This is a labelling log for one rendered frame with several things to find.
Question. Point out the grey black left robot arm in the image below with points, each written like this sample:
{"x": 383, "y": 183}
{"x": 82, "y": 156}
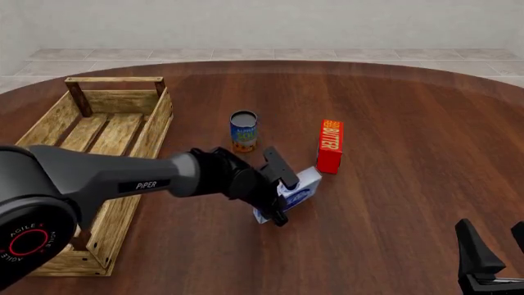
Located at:
{"x": 102, "y": 175}

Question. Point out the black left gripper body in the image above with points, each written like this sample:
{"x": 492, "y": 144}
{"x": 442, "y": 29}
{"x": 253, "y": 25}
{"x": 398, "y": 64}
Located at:
{"x": 268, "y": 198}

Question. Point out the red butter box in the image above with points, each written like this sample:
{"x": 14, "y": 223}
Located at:
{"x": 331, "y": 150}

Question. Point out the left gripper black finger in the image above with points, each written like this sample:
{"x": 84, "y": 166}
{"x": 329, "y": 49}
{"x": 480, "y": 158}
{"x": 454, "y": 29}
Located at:
{"x": 280, "y": 218}

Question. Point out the white blue cream cheese box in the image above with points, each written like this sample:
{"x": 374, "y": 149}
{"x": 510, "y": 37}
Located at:
{"x": 306, "y": 188}

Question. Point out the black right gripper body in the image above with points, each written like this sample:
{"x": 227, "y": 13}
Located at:
{"x": 495, "y": 286}

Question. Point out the blue soup tin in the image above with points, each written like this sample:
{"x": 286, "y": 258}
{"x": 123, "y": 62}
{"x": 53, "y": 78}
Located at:
{"x": 243, "y": 135}

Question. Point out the wooden slat tray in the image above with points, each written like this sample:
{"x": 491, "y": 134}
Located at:
{"x": 114, "y": 129}

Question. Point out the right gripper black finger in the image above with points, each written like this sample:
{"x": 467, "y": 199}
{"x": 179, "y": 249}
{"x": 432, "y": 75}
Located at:
{"x": 475, "y": 249}
{"x": 520, "y": 233}

